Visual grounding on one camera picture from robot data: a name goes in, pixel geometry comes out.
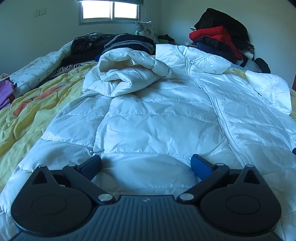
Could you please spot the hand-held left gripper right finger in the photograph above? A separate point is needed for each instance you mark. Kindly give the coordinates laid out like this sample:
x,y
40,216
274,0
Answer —
x,y
198,166

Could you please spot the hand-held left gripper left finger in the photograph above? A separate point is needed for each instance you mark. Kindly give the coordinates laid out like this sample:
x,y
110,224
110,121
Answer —
x,y
91,165

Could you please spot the white puffer jacket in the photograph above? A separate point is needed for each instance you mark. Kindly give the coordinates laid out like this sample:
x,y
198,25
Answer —
x,y
150,120

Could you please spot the folded dark clothes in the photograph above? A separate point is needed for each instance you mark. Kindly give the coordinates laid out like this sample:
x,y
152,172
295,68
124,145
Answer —
x,y
131,42

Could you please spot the yellow printed blanket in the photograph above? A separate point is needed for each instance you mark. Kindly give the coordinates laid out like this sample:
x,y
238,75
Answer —
x,y
27,111

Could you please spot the zebra striped cloth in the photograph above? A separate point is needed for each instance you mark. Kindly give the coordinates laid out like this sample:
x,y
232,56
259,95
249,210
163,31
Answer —
x,y
65,68

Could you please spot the light blue cloth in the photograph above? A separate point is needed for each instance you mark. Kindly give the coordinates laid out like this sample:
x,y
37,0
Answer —
x,y
238,67

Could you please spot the white printed quilt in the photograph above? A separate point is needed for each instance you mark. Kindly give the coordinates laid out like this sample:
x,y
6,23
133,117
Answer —
x,y
37,69

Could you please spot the purple cloth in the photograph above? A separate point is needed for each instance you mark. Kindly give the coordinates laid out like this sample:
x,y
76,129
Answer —
x,y
5,92

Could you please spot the navy garment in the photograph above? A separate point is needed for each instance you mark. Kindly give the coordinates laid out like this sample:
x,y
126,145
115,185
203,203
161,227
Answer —
x,y
208,48

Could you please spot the black bag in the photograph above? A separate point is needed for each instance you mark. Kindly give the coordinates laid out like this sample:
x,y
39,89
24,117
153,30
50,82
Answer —
x,y
262,64

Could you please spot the black patterned garment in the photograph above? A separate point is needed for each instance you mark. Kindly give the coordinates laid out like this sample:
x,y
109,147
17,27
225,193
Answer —
x,y
85,45

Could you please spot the white cloth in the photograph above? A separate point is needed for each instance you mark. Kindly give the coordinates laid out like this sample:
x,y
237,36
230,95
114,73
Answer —
x,y
248,55

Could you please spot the brown wooden door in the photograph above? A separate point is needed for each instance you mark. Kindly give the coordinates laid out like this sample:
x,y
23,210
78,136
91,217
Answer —
x,y
294,82

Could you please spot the dark green cloth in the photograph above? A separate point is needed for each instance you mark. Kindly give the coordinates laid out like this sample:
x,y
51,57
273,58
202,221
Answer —
x,y
165,38

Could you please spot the red garment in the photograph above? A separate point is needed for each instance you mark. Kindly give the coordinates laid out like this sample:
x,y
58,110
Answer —
x,y
215,32

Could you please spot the printed white pillow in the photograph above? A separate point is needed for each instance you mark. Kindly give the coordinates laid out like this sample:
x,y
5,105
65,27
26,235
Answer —
x,y
148,29

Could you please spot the window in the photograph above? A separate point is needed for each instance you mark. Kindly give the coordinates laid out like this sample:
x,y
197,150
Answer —
x,y
108,9

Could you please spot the wall switch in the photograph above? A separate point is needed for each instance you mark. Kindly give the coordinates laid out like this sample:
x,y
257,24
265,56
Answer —
x,y
39,12

